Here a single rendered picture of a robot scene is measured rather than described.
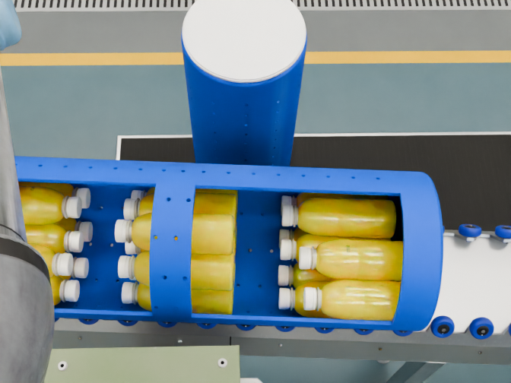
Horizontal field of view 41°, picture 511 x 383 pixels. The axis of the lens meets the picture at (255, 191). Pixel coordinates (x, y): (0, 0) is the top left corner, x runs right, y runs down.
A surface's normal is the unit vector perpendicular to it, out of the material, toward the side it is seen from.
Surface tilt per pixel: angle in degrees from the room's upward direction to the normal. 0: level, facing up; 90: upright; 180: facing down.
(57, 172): 26
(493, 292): 0
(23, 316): 56
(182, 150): 0
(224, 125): 90
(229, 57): 0
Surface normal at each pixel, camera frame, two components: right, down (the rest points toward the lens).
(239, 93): -0.04, 0.89
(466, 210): 0.02, -0.45
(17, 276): 0.74, -0.54
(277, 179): 0.04, -0.83
